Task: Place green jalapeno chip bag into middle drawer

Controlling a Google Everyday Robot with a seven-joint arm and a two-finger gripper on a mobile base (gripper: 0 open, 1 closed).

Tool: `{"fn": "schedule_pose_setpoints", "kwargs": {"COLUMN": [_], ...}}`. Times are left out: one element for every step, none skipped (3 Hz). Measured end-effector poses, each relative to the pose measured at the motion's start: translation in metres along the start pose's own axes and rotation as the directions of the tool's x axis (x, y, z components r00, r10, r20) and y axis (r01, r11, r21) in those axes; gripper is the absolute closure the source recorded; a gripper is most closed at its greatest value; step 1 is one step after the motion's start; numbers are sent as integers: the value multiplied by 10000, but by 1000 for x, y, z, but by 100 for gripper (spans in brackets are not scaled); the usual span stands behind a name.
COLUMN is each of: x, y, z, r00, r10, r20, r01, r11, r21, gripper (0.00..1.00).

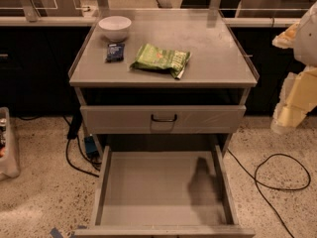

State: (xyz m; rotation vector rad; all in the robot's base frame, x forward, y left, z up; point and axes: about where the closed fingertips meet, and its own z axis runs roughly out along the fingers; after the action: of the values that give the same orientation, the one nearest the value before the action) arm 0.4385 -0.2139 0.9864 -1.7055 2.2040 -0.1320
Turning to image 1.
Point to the green jalapeno chip bag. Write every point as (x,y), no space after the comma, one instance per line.
(153,58)

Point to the clear plastic storage bin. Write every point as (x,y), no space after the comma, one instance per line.
(9,160)

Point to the closed grey top drawer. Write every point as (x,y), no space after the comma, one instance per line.
(136,119)

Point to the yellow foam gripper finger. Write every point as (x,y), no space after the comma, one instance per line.
(286,39)
(297,98)

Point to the open grey middle drawer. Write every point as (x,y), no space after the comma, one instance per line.
(163,195)

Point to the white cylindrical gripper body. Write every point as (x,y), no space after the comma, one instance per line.
(307,44)

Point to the grey drawer cabinet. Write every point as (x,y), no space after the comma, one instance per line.
(217,74)

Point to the dark blue snack packet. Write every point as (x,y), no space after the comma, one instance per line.
(115,52)

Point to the white ceramic bowl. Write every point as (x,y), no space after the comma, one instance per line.
(115,28)

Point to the black drawer handle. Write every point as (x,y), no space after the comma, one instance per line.
(164,120)

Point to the blue tape on floor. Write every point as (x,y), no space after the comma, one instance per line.
(55,233)

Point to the blue power adapter box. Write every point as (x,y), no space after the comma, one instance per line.
(90,147)

